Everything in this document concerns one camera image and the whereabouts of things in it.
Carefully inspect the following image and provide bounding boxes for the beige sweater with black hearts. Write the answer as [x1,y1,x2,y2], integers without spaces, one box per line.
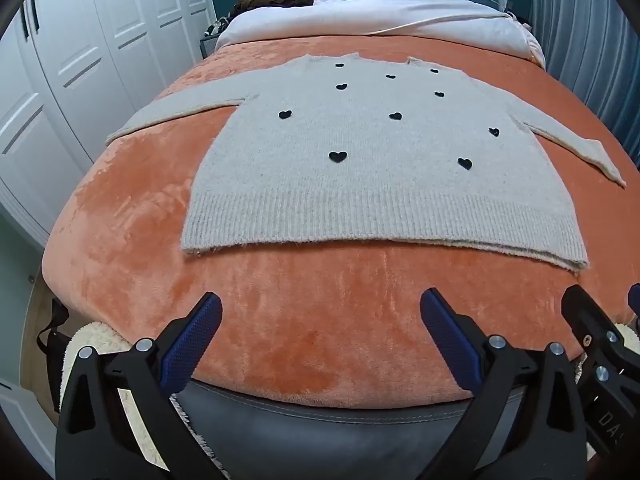
[105,54,627,273]

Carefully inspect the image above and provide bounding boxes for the white wardrobe doors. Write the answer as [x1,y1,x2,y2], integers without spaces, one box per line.
[0,0,218,251]

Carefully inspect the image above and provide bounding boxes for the black bag strap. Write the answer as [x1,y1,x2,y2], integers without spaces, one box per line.
[35,299,76,386]

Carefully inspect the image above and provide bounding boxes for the blue-grey curtain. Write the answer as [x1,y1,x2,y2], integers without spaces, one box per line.
[530,0,640,166]

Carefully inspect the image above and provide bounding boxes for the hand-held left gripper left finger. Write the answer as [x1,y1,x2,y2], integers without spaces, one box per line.
[55,291,231,480]

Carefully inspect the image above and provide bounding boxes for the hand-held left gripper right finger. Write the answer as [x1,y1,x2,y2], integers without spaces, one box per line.
[419,287,588,480]

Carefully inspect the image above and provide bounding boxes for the black wire basket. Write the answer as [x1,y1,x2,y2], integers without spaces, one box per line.
[200,17,231,61]

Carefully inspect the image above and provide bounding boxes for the brown cloth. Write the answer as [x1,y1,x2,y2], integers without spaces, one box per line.
[232,0,316,15]

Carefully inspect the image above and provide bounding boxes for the grey leather bed frame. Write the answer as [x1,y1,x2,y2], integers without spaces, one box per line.
[175,377,501,480]

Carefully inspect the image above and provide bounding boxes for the white duvet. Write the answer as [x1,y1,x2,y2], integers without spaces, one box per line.
[214,0,546,68]

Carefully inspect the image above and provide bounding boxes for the cream fluffy rug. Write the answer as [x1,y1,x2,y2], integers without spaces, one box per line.
[59,322,231,480]

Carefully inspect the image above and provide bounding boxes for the orange plush blanket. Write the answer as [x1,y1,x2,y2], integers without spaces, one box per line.
[42,30,640,408]

